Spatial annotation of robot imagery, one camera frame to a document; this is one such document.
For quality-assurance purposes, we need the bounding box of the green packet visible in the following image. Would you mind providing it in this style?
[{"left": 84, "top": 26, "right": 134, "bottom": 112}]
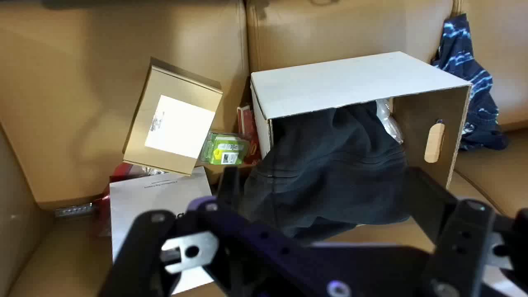
[{"left": 200, "top": 130, "right": 253, "bottom": 168}]

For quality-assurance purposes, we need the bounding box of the white plastic bag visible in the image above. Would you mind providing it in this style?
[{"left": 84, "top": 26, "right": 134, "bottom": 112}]
[{"left": 375, "top": 97, "right": 406, "bottom": 145}]

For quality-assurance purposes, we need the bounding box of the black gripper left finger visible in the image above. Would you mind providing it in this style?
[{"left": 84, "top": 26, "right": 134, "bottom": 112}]
[{"left": 97, "top": 163, "right": 243, "bottom": 297}]

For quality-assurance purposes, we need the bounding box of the white paper sheet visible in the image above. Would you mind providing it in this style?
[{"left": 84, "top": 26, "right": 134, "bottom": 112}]
[{"left": 107, "top": 166, "right": 216, "bottom": 295}]

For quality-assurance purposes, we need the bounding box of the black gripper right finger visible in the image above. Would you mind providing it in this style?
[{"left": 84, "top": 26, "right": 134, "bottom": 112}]
[{"left": 403, "top": 166, "right": 528, "bottom": 297}]

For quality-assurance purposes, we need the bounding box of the red flat package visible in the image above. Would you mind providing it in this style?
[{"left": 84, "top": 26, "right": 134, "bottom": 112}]
[{"left": 96, "top": 161, "right": 150, "bottom": 232}]

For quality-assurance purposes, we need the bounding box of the dark navy cloth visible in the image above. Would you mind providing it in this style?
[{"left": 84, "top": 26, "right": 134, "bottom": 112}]
[{"left": 238, "top": 100, "right": 411, "bottom": 244}]

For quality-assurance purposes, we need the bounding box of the small brown labelled box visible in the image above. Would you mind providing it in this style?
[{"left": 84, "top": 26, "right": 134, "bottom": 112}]
[{"left": 121, "top": 56, "right": 224, "bottom": 178}]

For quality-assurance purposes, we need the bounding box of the blue white patterned cloth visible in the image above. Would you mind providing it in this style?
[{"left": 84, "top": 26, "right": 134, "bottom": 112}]
[{"left": 431, "top": 11, "right": 510, "bottom": 153}]

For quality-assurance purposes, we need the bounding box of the red box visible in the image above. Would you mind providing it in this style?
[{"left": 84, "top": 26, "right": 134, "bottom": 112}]
[{"left": 234, "top": 104, "right": 262, "bottom": 166}]

